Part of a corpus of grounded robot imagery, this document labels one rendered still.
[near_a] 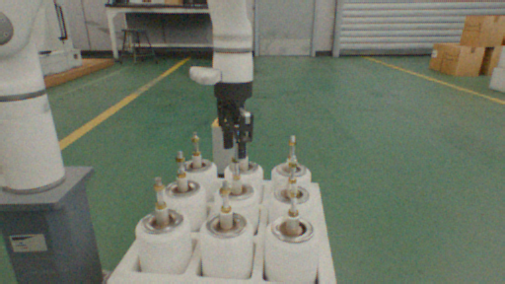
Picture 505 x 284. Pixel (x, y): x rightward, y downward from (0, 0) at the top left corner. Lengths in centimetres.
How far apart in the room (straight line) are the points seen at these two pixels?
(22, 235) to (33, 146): 17
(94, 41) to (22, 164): 539
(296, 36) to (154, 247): 512
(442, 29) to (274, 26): 269
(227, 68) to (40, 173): 38
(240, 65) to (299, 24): 498
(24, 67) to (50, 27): 338
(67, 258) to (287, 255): 43
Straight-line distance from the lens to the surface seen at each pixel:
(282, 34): 552
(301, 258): 57
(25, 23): 64
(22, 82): 66
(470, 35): 430
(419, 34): 609
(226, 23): 58
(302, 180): 77
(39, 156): 69
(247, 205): 67
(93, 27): 601
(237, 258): 59
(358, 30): 573
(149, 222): 63
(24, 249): 77
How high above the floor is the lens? 60
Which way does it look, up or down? 21 degrees down
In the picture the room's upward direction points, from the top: straight up
